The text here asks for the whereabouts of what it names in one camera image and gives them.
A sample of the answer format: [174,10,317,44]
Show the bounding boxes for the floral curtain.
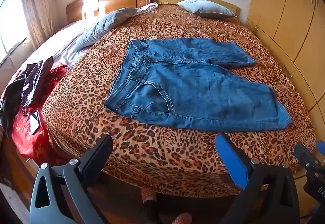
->
[20,0,55,43]

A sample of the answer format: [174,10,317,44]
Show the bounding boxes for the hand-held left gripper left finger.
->
[30,134,114,224]

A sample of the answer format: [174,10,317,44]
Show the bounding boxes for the wooden bed frame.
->
[0,135,43,189]

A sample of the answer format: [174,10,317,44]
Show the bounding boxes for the blue denim pants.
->
[104,37,292,133]

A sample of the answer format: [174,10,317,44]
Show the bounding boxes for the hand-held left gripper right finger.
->
[215,133,300,224]

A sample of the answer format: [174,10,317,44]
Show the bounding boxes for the white paper tag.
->
[29,112,40,135]

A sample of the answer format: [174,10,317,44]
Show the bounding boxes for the pink dotted slipper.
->
[141,187,158,203]
[170,212,193,224]

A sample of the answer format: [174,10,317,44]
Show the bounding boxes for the grey pillow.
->
[176,0,237,19]
[72,7,139,49]

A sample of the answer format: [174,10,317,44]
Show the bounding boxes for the red patterned cloth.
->
[0,64,69,163]

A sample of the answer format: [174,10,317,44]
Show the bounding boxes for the window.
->
[0,0,28,64]

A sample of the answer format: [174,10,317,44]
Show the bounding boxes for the leopard print blanket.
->
[42,4,316,199]

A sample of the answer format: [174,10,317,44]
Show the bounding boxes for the light wooden wardrobe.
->
[245,0,325,138]

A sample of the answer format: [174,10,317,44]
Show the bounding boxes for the dark green garment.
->
[0,74,26,135]

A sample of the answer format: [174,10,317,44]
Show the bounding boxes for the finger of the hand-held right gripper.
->
[314,141,325,157]
[293,144,321,171]

